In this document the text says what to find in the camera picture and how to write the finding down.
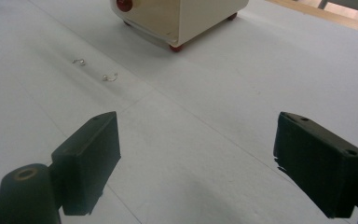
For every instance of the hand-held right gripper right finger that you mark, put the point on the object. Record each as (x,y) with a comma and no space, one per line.
(320,168)

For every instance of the silver pearl earring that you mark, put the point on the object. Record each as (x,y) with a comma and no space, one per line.
(109,77)
(79,62)

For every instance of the cream jewelry box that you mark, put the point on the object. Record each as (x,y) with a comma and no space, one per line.
(180,15)

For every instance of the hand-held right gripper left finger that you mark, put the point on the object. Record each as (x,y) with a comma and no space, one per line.
(87,161)

